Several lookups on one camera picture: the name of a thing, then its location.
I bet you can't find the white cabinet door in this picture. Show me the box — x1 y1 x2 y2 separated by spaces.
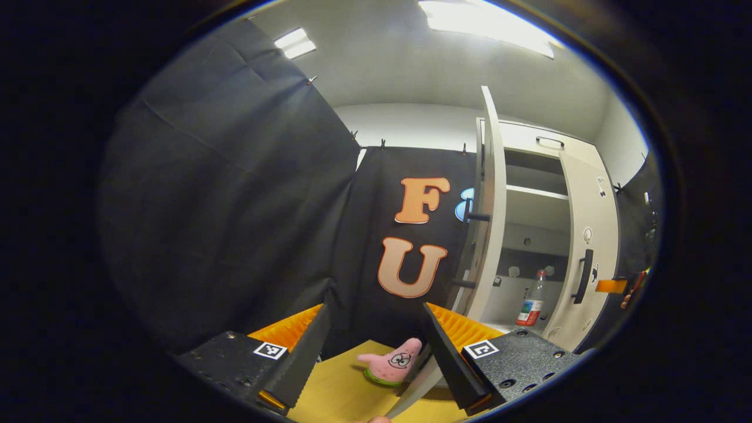
539 149 621 354
384 86 508 419

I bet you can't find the white cabinet drawer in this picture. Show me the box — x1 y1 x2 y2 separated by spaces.
498 120 595 157

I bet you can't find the black door handle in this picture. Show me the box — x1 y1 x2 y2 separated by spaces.
451 199 492 290
572 249 595 305

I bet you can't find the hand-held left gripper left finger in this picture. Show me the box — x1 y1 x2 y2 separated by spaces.
176 303 333 415

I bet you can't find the white cabinet shelf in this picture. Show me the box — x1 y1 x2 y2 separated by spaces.
506 184 570 202

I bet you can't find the clear plastic bottle red label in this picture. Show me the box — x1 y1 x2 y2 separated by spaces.
516 268 546 328

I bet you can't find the large ceiling light panel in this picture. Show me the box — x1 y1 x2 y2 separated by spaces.
419 0 557 60

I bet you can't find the pink starfish plush toy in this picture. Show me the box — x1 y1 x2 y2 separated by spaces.
357 337 423 388

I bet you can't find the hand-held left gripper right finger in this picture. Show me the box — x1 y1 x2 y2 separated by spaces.
422 302 592 412

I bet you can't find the small ceiling light panel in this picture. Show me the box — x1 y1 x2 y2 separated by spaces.
274 27 317 60

